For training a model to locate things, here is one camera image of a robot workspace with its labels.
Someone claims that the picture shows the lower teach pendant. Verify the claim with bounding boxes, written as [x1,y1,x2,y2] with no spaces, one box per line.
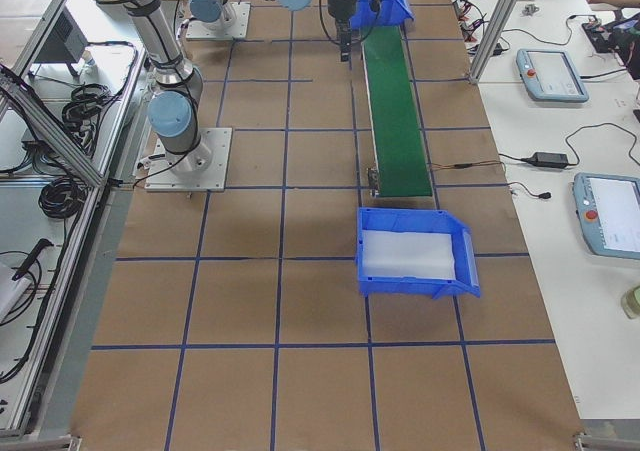
[572,172,639,260]

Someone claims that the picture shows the black power adapter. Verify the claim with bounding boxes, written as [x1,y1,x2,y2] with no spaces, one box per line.
[532,152,570,169]

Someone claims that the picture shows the blue plastic bin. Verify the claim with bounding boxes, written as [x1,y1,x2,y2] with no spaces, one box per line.
[350,0,414,29]
[356,207,481,299]

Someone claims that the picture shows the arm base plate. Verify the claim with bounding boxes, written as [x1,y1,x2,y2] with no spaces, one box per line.
[186,0,251,41]
[143,128,233,192]

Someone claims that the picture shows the teach pendant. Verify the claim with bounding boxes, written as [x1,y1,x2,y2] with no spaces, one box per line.
[572,172,639,260]
[516,49,589,103]

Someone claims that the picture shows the upper teach pendant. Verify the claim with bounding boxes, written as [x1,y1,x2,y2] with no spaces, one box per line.
[516,49,589,103]

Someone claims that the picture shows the right blue plastic bin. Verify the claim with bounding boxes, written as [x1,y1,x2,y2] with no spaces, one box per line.
[356,207,481,299]

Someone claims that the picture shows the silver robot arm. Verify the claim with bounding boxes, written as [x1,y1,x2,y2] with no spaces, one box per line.
[189,0,382,31]
[96,0,312,176]

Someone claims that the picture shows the aluminium frame post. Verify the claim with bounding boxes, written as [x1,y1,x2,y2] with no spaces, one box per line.
[468,0,517,84]

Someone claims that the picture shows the white foam pad right bin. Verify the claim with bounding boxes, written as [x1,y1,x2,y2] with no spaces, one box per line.
[362,230,455,279]

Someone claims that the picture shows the coiled black cables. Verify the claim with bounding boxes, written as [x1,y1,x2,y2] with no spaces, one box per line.
[60,83,113,132]

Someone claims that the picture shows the red black conveyor wire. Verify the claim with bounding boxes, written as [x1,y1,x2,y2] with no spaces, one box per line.
[430,160,506,172]

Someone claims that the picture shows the green conveyor belt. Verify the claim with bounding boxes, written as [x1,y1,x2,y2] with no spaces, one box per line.
[363,26,433,198]

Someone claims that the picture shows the left blue plastic bin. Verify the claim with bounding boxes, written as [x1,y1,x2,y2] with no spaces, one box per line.
[350,0,414,29]

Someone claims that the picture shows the grey control box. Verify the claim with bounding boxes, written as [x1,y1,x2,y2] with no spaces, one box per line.
[34,7,88,78]

